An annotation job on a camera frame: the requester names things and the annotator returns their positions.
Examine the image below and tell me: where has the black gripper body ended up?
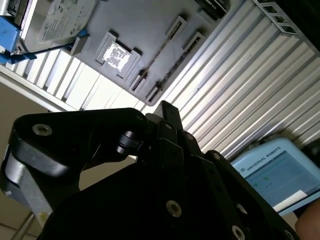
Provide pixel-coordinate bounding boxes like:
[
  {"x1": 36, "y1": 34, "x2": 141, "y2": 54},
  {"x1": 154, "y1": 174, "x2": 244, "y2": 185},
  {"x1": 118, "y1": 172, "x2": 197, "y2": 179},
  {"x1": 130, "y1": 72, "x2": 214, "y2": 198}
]
[{"x1": 37, "y1": 157, "x2": 296, "y2": 240}]

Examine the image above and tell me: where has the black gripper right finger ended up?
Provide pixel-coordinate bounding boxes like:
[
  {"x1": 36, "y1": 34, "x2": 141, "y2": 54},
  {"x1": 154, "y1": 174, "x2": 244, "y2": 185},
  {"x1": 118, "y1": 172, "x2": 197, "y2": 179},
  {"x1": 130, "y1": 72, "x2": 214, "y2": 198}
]
[{"x1": 161, "y1": 99, "x2": 301, "y2": 240}]

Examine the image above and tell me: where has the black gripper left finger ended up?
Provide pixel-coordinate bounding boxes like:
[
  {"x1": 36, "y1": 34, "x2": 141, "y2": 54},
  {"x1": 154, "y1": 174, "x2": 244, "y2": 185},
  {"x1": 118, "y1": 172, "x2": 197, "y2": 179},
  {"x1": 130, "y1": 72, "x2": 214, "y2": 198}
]
[{"x1": 0, "y1": 107, "x2": 187, "y2": 218}]

